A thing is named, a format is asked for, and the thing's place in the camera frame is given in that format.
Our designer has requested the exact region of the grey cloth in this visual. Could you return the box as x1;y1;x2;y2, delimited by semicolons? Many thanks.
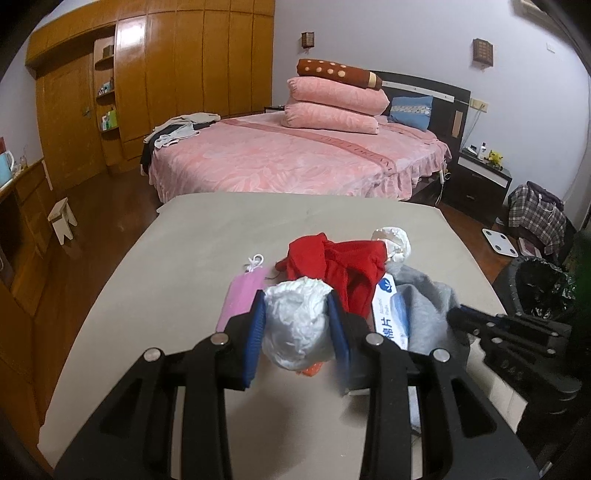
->
383;262;472;365

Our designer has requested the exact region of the black headboard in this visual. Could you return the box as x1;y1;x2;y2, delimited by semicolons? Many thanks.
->
369;70;471;153

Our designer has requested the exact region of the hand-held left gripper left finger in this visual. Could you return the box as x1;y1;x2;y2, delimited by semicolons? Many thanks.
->
55;292;269;480

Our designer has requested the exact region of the blue pillow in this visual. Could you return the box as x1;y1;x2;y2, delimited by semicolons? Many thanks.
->
388;95;435;132

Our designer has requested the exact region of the pink folded blanket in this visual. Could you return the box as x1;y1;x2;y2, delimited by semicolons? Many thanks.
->
286;76;391;116
283;102;380;136

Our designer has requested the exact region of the small wooden stool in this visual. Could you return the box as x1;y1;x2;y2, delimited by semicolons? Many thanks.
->
47;198;78;243

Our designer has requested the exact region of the white and blue wipe packet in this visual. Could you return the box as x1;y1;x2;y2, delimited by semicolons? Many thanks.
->
370;271;411;350

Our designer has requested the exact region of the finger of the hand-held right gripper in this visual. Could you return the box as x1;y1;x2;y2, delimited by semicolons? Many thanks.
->
446;304;528;334
471;331;556;389

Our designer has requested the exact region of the white plastic bag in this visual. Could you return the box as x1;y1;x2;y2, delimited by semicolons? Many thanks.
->
262;277;337;371

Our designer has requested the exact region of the pile of clothes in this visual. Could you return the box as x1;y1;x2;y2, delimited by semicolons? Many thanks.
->
141;112;222;151

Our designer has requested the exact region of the brown dotted bolster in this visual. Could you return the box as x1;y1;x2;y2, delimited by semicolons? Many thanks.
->
297;58;384;90

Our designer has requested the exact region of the pink face mask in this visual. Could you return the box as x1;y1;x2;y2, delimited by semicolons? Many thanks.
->
216;254;280;333

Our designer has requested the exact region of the wooden wardrobe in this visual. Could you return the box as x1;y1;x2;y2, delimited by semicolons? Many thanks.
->
25;0;277;190

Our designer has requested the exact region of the black bin with black liner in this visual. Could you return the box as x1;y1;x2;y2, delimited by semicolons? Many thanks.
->
492;256;578;324

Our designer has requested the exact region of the bed with pink bedspread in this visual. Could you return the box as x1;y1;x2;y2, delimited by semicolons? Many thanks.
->
148;113;453;204

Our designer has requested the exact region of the plaid bag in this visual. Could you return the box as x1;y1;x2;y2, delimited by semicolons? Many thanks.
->
508;181;568;257

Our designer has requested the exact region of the black and white nightstand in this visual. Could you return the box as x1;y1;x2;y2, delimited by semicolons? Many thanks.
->
441;148;513;215

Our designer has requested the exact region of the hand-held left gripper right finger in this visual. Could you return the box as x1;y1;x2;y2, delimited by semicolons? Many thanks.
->
325;292;541;480

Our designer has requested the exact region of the red cloth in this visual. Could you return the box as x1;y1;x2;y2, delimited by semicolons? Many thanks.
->
276;234;389;319

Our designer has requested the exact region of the white bathroom scale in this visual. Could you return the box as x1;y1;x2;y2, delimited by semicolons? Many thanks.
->
482;227;520;259

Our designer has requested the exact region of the wooden side cabinet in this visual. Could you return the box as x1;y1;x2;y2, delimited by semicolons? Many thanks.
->
0;157;61;416

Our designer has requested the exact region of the dark patterned curtain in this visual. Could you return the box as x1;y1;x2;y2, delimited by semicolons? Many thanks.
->
566;222;591;324

